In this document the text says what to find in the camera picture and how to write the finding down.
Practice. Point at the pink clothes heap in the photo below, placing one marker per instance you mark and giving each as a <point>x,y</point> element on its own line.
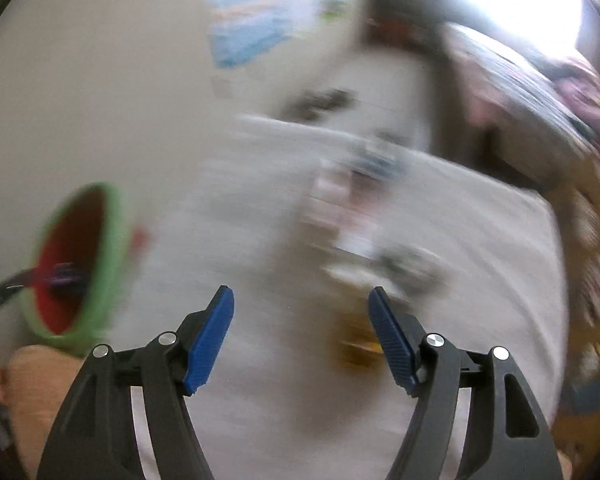
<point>585,90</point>

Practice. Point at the green bin with red inside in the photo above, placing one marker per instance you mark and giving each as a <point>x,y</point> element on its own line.
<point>65,230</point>

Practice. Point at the dark toy heap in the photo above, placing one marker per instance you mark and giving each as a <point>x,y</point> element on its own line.
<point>322,102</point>

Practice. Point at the white cloth mat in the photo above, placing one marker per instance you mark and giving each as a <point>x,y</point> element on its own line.
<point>280,240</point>

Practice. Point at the blue silver wrapper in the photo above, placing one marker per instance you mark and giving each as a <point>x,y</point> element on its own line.
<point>380,162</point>

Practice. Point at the blue wall poster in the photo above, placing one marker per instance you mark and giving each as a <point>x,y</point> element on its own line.
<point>245,25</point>

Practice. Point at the bright window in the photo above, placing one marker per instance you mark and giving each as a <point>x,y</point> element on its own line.
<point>510,0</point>

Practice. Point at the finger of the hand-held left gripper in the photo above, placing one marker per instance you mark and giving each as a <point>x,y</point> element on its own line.
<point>7,289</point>

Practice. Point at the orange snack wrapper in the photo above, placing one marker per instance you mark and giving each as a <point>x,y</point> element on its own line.
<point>357,350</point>

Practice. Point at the dark storage shelf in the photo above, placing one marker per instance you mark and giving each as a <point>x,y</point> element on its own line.
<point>400,10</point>

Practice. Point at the pile of snack wrappers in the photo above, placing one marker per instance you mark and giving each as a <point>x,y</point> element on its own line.
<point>395,265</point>

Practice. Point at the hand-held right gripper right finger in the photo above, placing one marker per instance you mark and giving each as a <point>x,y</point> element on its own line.
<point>392,345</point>

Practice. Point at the pink beige wrapper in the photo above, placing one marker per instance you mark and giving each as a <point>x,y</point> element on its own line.
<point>330,195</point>

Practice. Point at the printed cardboard box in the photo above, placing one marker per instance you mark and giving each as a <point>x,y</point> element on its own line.
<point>590,260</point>

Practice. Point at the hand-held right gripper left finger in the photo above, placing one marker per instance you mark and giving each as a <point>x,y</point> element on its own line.
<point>210,345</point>

